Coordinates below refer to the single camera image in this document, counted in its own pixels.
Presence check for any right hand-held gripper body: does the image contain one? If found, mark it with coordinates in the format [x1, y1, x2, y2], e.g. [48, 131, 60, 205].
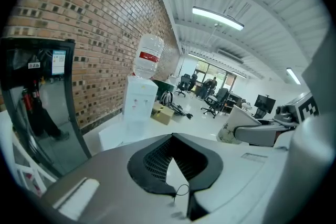
[272, 91, 321, 130]

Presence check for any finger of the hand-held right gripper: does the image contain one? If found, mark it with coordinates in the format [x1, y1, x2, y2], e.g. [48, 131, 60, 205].
[233, 123, 292, 147]

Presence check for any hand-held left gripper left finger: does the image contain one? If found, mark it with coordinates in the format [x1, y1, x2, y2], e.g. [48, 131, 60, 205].
[41, 133, 190, 224]

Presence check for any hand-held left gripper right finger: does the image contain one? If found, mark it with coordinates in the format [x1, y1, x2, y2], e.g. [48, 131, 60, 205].
[172, 133, 296, 224]

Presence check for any white printed paper cup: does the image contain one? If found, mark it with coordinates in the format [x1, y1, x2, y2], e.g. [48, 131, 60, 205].
[217, 104, 262, 145]

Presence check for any black office chair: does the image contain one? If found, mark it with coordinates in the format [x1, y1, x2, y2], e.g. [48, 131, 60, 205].
[175, 73, 192, 98]
[252, 108, 267, 119]
[200, 87, 229, 119]

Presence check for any black monitor on stand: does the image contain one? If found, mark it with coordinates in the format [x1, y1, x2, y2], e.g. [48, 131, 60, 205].
[254, 94, 277, 114]

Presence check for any long ceiling lamp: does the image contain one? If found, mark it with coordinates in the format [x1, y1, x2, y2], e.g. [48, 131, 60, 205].
[192, 6, 245, 31]
[286, 67, 301, 86]

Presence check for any dark wooden shelf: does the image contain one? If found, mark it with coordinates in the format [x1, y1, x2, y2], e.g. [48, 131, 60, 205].
[227, 92, 244, 114]

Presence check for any white low box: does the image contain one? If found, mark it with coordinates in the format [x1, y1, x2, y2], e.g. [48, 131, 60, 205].
[98, 120, 148, 152]

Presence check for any black tripod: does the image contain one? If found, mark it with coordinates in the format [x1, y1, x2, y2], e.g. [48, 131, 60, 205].
[170, 103, 194, 121]

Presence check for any ceiling air conditioner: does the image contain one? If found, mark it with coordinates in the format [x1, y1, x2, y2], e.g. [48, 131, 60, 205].
[216, 49, 244, 64]

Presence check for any white water dispenser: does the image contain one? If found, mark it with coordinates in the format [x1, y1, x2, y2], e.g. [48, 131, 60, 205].
[122, 75, 159, 123]

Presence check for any cardboard box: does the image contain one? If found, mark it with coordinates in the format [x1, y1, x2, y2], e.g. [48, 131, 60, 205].
[150, 101, 175, 126]

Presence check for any grey backpack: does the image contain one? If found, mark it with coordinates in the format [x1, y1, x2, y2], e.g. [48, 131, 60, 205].
[159, 90, 174, 108]

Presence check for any black glass-door fridge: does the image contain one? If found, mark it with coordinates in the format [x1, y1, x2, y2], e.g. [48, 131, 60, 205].
[0, 37, 92, 179]

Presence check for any dark green table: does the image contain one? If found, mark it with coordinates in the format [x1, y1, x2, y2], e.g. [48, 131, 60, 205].
[153, 79, 177, 100]

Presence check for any clear water bottle red label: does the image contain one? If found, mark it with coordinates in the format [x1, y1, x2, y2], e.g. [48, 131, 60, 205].
[133, 33, 165, 80]

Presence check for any white wire rack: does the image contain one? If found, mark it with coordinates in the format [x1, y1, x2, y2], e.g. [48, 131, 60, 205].
[12, 125, 58, 198]

